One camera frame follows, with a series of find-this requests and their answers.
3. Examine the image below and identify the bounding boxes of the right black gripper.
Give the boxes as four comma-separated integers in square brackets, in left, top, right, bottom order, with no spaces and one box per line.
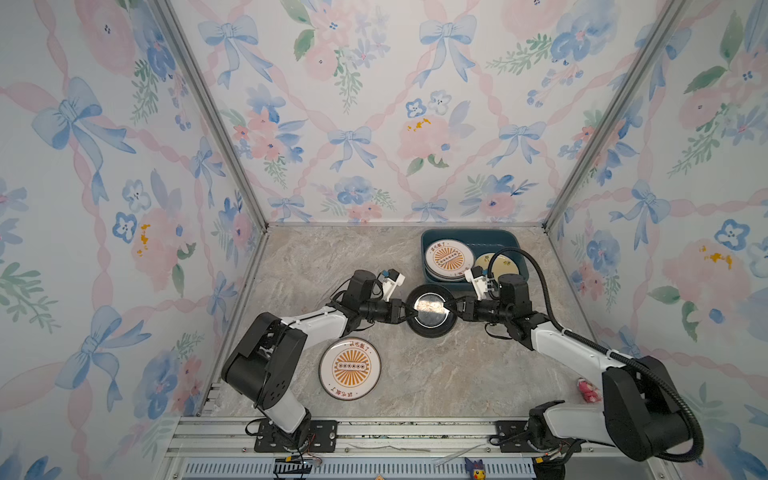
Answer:
[442,295,510,326]

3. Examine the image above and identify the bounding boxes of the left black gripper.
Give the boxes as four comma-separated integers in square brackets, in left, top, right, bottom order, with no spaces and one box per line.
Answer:
[360,300,418,326]

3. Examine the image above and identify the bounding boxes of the black round plate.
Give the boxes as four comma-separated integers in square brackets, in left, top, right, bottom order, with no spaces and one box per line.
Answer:
[406,284,457,338]

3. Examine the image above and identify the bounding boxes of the orange sunburst plate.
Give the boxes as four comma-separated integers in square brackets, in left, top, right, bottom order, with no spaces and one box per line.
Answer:
[425,239,475,282]
[318,338,382,401]

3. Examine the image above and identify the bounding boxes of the pale yellow plate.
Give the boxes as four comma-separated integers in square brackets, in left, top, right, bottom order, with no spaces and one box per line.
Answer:
[474,252,520,278]

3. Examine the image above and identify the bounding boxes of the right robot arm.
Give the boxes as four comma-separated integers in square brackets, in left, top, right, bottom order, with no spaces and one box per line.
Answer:
[444,275,705,463]

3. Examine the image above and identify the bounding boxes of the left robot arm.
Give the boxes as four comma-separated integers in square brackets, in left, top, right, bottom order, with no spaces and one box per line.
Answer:
[221,269,413,437]

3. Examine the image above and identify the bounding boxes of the teal plastic bin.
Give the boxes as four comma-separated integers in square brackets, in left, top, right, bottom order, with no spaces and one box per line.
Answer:
[421,228,520,296]

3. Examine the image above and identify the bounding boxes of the small pink toy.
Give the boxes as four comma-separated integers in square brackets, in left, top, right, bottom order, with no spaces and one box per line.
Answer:
[577,378,602,403]

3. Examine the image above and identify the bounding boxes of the small blue toy figure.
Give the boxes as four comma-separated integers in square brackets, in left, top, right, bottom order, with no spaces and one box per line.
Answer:
[464,458,486,480]

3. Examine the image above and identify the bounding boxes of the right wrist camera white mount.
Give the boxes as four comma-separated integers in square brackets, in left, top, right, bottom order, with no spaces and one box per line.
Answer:
[464,266,497,300]

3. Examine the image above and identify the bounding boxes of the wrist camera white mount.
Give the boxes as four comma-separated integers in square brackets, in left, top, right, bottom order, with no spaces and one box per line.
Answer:
[464,266,497,300]
[379,269,405,302]

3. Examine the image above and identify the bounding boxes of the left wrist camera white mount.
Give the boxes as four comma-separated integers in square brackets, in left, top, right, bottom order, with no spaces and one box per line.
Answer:
[379,269,405,302]

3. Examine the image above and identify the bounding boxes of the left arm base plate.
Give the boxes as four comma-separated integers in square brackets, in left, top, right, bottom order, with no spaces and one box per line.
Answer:
[245,419,339,453]

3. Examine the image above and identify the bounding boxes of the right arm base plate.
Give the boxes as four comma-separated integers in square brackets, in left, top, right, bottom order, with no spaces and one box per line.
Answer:
[488,419,576,454]

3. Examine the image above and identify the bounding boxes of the aluminium front rail frame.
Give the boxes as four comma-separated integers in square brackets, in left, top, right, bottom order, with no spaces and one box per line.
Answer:
[157,416,679,480]

